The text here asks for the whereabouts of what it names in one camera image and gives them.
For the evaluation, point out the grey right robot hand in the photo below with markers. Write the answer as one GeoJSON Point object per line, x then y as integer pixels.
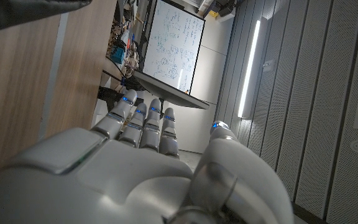
{"type": "Point", "coordinates": [129, 180]}

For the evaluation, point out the small blue box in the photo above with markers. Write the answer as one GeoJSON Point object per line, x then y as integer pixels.
{"type": "Point", "coordinates": [117, 55]}

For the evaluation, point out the whiteboard with blue writing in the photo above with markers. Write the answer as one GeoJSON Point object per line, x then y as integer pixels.
{"type": "Point", "coordinates": [172, 46]}

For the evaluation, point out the long ceiling light strip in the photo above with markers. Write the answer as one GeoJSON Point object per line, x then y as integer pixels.
{"type": "Point", "coordinates": [249, 68]}

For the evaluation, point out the white shelf cabinet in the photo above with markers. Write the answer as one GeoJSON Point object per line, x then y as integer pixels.
{"type": "Point", "coordinates": [216, 7]}

